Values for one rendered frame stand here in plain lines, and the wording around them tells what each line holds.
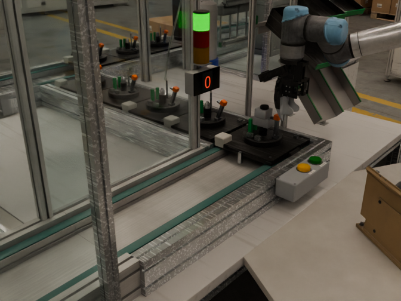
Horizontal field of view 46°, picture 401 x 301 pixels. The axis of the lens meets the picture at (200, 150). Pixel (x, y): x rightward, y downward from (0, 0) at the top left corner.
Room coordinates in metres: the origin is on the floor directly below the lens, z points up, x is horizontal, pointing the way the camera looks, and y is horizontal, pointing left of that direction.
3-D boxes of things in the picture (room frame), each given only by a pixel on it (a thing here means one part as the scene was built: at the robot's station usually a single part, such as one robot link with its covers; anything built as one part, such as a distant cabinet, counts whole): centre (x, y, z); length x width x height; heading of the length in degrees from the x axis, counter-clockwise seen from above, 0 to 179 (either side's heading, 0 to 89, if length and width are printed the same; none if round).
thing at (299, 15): (1.45, -0.29, 1.37); 0.09 x 0.08 x 0.11; 54
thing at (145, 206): (1.30, 0.00, 0.91); 0.84 x 0.28 x 0.10; 138
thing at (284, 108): (1.44, -0.28, 1.11); 0.06 x 0.03 x 0.09; 48
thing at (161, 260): (1.20, -0.15, 0.91); 0.89 x 0.06 x 0.11; 138
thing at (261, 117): (1.51, -0.21, 1.06); 0.08 x 0.04 x 0.07; 48
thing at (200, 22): (1.44, 0.00, 1.38); 0.05 x 0.05 x 0.05
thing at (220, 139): (1.50, -0.08, 0.97); 0.05 x 0.05 x 0.04; 48
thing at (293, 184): (1.30, -0.32, 0.93); 0.21 x 0.07 x 0.06; 138
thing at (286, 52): (1.45, -0.28, 1.29); 0.08 x 0.08 x 0.05
